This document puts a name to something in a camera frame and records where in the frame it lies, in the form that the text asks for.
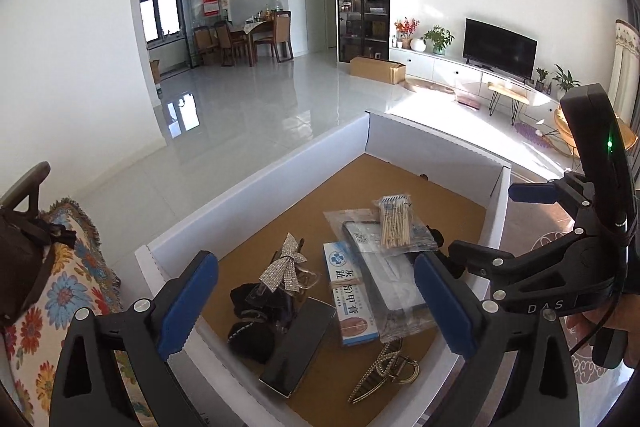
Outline floral woven blanket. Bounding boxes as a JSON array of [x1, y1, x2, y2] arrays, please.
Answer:
[[0, 199, 151, 427]]

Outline window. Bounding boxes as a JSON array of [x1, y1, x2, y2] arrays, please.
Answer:
[[140, 0, 181, 42]]

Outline gold pearl hair claw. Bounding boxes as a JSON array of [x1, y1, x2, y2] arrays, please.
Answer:
[[347, 339, 422, 405]]

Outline black television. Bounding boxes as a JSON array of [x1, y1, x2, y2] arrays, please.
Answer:
[[462, 18, 539, 80]]

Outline black scrunchie with stitched trim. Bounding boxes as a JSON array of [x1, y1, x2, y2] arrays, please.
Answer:
[[227, 321, 276, 364]]

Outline white television cabinet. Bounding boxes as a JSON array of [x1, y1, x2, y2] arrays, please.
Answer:
[[390, 47, 566, 108]]

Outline wooden dining table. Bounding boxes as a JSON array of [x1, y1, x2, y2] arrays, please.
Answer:
[[230, 21, 276, 66]]

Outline orange lounge chair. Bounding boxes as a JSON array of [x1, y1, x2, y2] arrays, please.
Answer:
[[555, 109, 636, 158]]

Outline brown cardboard carton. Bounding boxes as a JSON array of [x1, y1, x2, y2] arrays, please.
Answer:
[[350, 56, 407, 85]]

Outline white door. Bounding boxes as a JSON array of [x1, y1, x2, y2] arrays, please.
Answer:
[[302, 0, 326, 55]]

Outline covered standing air conditioner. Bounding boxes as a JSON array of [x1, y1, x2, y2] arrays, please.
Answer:
[[612, 19, 640, 128]]

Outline black rectangular case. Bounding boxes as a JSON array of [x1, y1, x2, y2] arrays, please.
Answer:
[[259, 297, 337, 399]]

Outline white cardboard box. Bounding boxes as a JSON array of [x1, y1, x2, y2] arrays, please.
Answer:
[[135, 109, 512, 427]]

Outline wooden hairpin-leg side table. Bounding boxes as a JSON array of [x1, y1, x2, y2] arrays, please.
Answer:
[[487, 82, 530, 125]]

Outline brown dining chair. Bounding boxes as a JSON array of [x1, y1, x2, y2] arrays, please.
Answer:
[[215, 21, 237, 66]]

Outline tall-back dining chair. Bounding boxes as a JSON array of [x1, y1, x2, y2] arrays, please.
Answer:
[[272, 11, 295, 62]]

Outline red flower bouquet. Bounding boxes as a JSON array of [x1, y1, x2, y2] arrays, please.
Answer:
[[394, 18, 420, 40]]

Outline leafy green potted plant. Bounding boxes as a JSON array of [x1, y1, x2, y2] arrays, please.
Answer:
[[422, 25, 455, 56]]

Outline black hair tie gold rings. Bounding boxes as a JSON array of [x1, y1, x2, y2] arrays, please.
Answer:
[[231, 284, 268, 319]]

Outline black cable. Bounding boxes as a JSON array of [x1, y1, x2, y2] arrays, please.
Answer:
[[570, 292, 627, 354]]

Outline person's right hand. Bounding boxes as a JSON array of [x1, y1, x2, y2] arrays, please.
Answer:
[[562, 302, 640, 370]]

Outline broad-leaf potted plant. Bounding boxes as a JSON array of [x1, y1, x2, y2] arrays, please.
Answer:
[[550, 66, 581, 95]]

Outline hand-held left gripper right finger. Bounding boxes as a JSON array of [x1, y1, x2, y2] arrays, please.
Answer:
[[414, 253, 581, 427]]

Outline face mask packet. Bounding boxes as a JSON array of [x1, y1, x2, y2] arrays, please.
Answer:
[[324, 207, 441, 343]]

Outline round beige floor cushion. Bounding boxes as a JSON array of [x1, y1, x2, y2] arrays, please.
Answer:
[[402, 77, 456, 96]]

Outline blue ointment box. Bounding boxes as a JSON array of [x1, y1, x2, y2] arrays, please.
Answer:
[[322, 241, 378, 348]]

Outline silver rhinestone bow clip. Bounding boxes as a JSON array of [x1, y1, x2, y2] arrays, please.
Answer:
[[259, 233, 308, 294]]

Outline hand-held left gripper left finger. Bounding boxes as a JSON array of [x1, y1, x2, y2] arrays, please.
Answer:
[[47, 250, 219, 427]]

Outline cotton swab bag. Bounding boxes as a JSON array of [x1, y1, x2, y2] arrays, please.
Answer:
[[372, 193, 430, 253]]

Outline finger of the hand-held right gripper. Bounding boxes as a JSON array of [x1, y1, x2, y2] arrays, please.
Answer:
[[447, 229, 582, 309], [508, 174, 594, 208]]

